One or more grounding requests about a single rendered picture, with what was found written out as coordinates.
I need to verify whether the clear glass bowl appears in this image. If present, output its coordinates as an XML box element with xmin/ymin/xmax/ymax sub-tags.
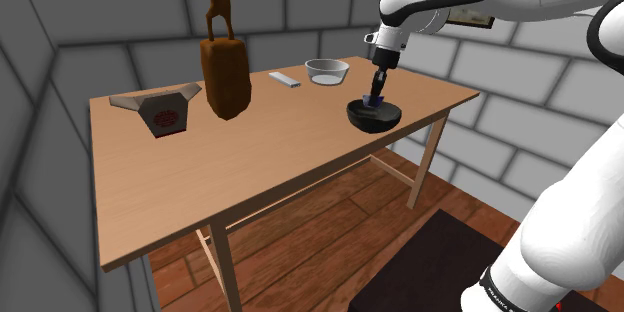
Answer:
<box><xmin>304</xmin><ymin>58</ymin><xmax>351</xmax><ymax>87</ymax></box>

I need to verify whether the grey takeout box red print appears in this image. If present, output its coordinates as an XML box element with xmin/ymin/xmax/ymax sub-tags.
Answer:
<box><xmin>108</xmin><ymin>82</ymin><xmax>204</xmax><ymax>140</ymax></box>

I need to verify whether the black bowl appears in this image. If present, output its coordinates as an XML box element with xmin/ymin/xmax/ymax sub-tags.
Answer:
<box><xmin>345</xmin><ymin>97</ymin><xmax>404</xmax><ymax>135</ymax></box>

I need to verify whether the grey remote control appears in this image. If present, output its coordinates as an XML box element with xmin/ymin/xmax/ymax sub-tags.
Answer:
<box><xmin>267</xmin><ymin>70</ymin><xmax>302</xmax><ymax>89</ymax></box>

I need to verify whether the brown figure on pedestal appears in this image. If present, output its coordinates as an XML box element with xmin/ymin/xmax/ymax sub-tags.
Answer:
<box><xmin>191</xmin><ymin>0</ymin><xmax>254</xmax><ymax>122</ymax></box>

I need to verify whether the light wooden table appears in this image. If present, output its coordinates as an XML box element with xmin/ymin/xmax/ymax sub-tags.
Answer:
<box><xmin>88</xmin><ymin>54</ymin><xmax>482</xmax><ymax>312</ymax></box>

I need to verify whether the dark robot stand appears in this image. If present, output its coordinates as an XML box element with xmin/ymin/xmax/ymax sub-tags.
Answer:
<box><xmin>346</xmin><ymin>208</ymin><xmax>612</xmax><ymax>312</ymax></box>

